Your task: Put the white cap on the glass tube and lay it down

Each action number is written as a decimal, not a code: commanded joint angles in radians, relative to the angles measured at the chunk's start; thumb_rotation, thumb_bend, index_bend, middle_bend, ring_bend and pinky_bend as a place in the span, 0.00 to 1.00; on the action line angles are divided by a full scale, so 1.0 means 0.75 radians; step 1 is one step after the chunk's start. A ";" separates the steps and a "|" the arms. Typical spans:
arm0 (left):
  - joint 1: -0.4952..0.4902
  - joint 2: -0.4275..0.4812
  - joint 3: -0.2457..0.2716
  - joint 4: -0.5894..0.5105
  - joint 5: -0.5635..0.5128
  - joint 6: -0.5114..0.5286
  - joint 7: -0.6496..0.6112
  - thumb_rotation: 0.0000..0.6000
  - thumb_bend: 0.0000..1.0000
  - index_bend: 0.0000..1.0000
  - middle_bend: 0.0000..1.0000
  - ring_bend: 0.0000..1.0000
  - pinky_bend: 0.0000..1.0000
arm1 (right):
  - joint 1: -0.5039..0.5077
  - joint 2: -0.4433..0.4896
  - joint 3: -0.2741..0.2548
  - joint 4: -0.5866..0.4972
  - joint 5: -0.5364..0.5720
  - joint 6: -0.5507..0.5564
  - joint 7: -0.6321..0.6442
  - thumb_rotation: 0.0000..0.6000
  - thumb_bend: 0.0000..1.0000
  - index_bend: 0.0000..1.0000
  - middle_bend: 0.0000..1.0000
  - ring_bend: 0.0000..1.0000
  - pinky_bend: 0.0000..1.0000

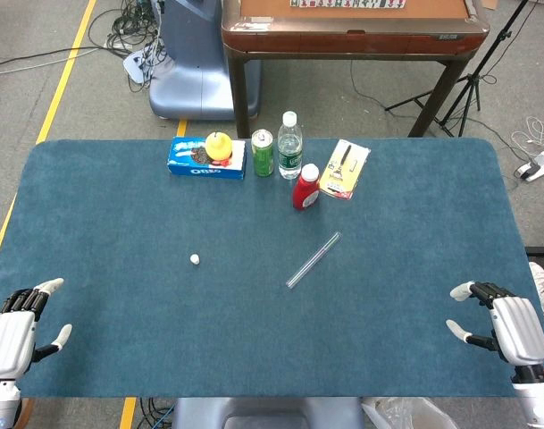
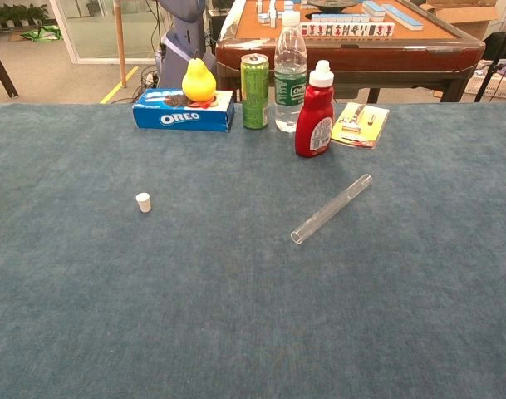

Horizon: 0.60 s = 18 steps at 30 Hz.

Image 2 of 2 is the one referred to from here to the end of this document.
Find clear glass test tube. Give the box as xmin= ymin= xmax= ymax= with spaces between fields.
xmin=290 ymin=173 xmax=373 ymax=245

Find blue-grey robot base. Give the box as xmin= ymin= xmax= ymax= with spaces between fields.
xmin=155 ymin=0 xmax=217 ymax=89

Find blue felt table mat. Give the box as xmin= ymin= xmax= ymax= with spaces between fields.
xmin=0 ymin=102 xmax=506 ymax=399

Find red ketchup squeeze bottle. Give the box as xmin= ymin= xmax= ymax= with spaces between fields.
xmin=294 ymin=59 xmax=336 ymax=159

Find green drink can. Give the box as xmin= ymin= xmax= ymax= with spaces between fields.
xmin=240 ymin=52 xmax=270 ymax=131

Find blue Oreo cookie box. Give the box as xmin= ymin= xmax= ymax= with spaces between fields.
xmin=131 ymin=87 xmax=236 ymax=133

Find clear plastic water bottle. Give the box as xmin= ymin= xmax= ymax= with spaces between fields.
xmin=273 ymin=10 xmax=308 ymax=133

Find yellow toy pear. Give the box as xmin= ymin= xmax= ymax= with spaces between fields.
xmin=181 ymin=57 xmax=218 ymax=103

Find yellow razor blister package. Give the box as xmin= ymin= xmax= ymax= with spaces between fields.
xmin=330 ymin=101 xmax=391 ymax=150

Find white cloth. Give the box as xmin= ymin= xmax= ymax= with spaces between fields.
xmin=218 ymin=0 xmax=248 ymax=42

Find brown mahjong table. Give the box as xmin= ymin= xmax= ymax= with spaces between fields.
xmin=214 ymin=0 xmax=486 ymax=104

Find scattered upright mahjong tiles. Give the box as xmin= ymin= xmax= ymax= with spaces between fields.
xmin=255 ymin=0 xmax=283 ymax=29

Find face-showing mahjong tile row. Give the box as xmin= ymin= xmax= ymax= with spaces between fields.
xmin=300 ymin=21 xmax=395 ymax=37

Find wooden pole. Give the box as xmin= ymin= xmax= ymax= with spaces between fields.
xmin=113 ymin=0 xmax=128 ymax=88

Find short blue-backed tile row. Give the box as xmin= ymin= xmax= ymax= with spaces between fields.
xmin=311 ymin=12 xmax=371 ymax=23

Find black dice dish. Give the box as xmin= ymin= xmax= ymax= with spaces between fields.
xmin=305 ymin=0 xmax=361 ymax=12

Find stacked blue-backed tile block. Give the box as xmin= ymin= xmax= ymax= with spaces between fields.
xmin=361 ymin=0 xmax=387 ymax=22

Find long blue-backed tile row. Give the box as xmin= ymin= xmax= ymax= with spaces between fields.
xmin=381 ymin=2 xmax=425 ymax=31

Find green bag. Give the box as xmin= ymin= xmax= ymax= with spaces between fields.
xmin=20 ymin=24 xmax=64 ymax=42

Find black tripod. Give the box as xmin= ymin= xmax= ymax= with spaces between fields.
xmin=474 ymin=0 xmax=506 ymax=103

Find white plastic basket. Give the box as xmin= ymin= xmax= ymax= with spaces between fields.
xmin=463 ymin=68 xmax=506 ymax=101

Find black slanted table leg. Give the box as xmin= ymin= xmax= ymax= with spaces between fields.
xmin=0 ymin=36 xmax=20 ymax=99

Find cardboard box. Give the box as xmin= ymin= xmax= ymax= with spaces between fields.
xmin=418 ymin=0 xmax=503 ymax=41

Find row of potted plants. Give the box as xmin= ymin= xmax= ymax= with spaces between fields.
xmin=0 ymin=2 xmax=50 ymax=30

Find floor cable bundle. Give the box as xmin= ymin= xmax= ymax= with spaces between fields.
xmin=139 ymin=64 xmax=160 ymax=91

